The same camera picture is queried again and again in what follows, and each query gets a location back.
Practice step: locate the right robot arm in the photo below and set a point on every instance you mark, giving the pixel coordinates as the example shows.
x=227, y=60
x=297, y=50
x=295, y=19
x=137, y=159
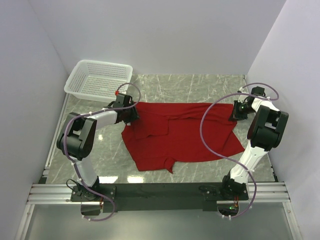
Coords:
x=265, y=133

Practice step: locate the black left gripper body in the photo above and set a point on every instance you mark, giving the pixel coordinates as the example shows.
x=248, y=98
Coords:
x=131, y=114

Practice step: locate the white plastic basket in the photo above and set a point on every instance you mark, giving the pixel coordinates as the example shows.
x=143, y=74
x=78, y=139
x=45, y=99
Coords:
x=94, y=80

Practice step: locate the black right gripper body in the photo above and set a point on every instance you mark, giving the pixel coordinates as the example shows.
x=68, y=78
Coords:
x=241, y=110

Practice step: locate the aluminium frame rail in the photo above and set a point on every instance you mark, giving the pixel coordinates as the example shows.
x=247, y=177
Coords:
x=44, y=193

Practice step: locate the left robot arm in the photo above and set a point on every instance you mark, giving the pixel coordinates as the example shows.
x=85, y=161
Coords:
x=77, y=136

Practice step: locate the black base beam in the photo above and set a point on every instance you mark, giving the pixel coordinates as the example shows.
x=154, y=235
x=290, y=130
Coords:
x=158, y=196

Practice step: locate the red t shirt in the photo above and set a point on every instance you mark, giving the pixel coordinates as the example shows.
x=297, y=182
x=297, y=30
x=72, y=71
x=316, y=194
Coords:
x=166, y=133

